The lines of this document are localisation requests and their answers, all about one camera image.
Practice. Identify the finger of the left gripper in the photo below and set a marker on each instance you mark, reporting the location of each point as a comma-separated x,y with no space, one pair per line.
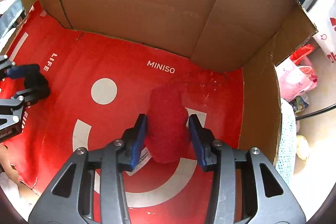
9,69
22,99

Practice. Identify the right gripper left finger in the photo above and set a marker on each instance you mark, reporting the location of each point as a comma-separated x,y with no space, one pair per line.
69,196

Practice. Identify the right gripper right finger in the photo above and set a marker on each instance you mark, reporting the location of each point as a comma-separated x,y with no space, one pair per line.
266,198

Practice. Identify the red plush strawberry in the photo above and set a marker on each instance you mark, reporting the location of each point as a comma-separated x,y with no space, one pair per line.
167,137

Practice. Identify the black pompom scrunchie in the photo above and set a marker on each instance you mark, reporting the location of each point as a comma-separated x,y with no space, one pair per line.
37,86

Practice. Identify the person's left hand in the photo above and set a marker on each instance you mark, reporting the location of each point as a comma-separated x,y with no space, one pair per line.
11,172

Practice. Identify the pink red plastic bags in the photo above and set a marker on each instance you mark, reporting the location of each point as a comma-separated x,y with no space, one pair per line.
296,74

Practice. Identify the brown cardboard box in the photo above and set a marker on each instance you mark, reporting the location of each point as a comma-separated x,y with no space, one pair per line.
103,58

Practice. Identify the white bag red characters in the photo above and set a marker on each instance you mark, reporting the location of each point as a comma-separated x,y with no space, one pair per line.
325,37

